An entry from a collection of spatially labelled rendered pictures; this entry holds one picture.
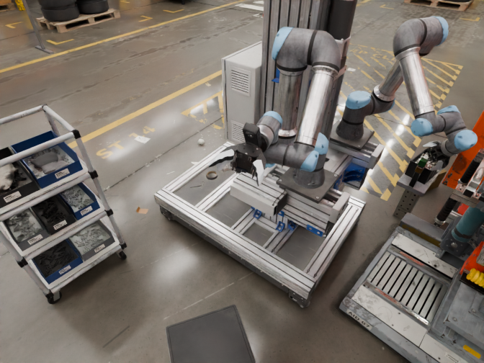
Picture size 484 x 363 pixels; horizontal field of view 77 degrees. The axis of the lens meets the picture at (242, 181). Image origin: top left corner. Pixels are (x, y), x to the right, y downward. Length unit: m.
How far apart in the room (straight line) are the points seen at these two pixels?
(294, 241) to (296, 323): 0.47
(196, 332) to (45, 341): 0.94
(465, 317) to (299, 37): 1.59
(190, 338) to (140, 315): 0.56
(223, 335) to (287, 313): 0.55
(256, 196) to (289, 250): 0.57
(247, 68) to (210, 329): 1.22
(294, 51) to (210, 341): 1.24
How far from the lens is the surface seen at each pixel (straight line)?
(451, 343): 2.03
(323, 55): 1.14
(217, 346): 1.53
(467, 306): 2.09
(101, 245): 2.16
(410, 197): 2.52
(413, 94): 1.48
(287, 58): 1.18
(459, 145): 1.53
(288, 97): 1.25
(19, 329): 2.30
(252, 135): 0.86
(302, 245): 1.98
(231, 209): 2.14
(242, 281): 2.05
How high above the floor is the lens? 1.77
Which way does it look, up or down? 42 degrees down
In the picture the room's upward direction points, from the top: straight up
